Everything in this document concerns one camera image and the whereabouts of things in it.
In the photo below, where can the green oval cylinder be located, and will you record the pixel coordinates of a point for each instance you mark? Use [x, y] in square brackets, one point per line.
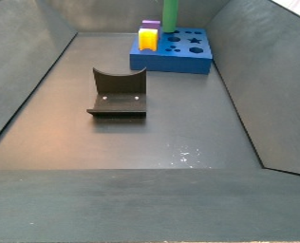
[168, 15]

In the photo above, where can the black curved fixture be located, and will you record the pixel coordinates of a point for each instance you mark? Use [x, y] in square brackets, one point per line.
[120, 94]

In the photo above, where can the blue foam shape block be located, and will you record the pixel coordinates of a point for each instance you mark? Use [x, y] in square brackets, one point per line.
[183, 52]

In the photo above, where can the yellow arch block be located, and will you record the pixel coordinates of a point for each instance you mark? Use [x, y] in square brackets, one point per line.
[147, 39]

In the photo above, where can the purple block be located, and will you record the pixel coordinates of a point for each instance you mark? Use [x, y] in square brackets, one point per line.
[151, 24]

